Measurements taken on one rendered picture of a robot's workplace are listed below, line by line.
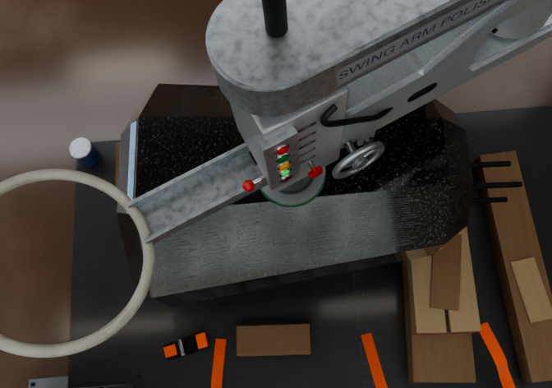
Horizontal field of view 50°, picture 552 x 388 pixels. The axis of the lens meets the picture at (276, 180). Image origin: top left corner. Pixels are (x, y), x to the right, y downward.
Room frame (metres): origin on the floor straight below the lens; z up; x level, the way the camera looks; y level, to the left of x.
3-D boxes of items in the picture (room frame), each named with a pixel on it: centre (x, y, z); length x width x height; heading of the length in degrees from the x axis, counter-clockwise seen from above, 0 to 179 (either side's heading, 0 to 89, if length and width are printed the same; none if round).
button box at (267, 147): (0.43, -0.02, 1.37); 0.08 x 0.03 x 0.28; 108
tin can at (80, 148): (1.09, 0.85, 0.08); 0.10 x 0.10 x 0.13
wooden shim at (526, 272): (0.12, -0.94, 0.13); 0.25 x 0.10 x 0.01; 2
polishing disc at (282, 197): (0.56, -0.05, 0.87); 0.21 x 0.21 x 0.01
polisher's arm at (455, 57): (0.67, -0.43, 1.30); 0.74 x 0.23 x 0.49; 108
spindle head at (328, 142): (0.59, -0.13, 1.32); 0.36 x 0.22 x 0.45; 108
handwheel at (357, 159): (0.49, -0.20, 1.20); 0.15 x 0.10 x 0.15; 108
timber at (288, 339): (0.11, 0.13, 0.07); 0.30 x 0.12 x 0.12; 82
